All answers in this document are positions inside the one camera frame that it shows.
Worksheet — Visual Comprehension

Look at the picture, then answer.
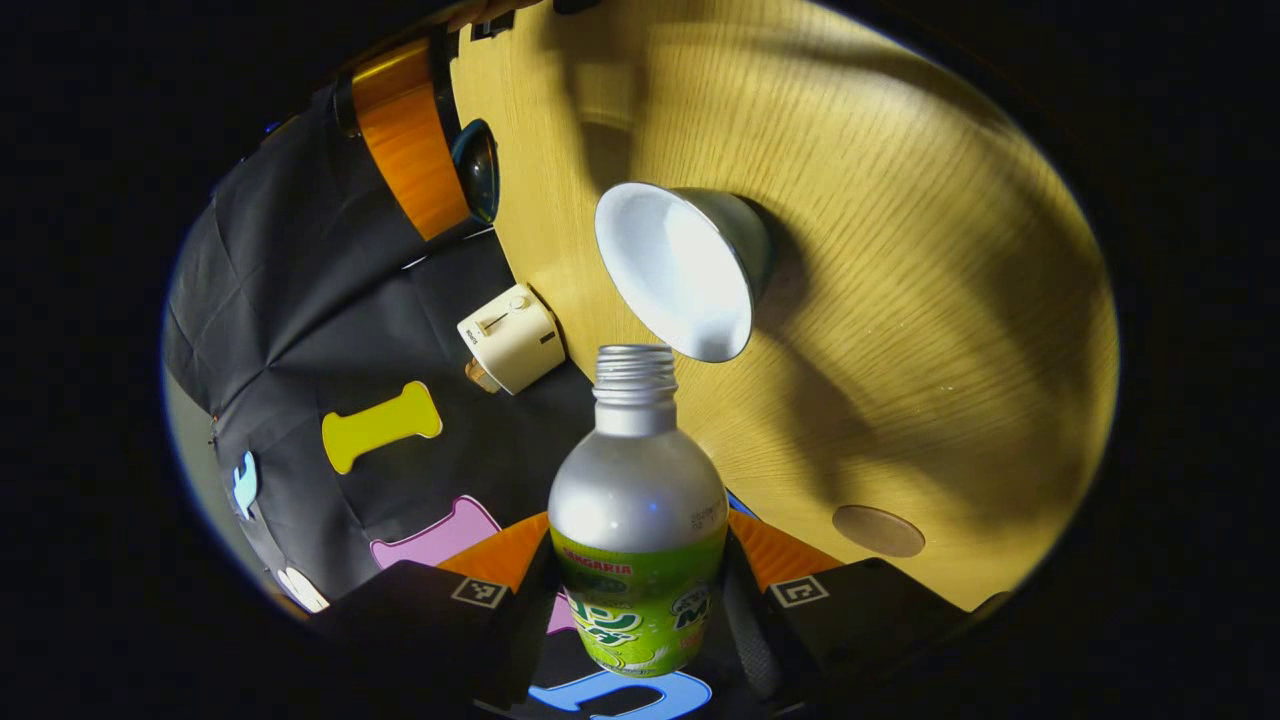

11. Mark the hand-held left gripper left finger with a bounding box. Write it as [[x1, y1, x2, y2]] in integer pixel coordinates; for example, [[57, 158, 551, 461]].
[[310, 512, 561, 701]]

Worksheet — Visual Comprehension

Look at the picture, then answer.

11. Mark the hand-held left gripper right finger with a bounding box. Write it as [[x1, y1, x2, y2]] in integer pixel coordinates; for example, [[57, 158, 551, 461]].
[[725, 508, 986, 701]]

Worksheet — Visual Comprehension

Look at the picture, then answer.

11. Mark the round brown coaster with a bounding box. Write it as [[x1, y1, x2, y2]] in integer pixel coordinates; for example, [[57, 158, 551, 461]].
[[832, 504, 927, 559]]

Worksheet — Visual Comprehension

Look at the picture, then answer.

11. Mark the white toaster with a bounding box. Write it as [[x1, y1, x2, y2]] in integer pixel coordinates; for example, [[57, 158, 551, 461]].
[[457, 283, 567, 396]]

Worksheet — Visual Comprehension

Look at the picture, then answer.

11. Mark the teal teacup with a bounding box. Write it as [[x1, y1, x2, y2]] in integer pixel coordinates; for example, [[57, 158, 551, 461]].
[[594, 181, 776, 363]]

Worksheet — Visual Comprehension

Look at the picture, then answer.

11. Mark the silver green water bottle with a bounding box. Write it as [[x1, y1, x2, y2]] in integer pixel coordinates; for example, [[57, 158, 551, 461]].
[[547, 344, 731, 679]]

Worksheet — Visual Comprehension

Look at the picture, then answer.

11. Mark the teal teacup lid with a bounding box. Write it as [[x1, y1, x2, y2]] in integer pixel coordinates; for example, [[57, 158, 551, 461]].
[[452, 118, 501, 226]]

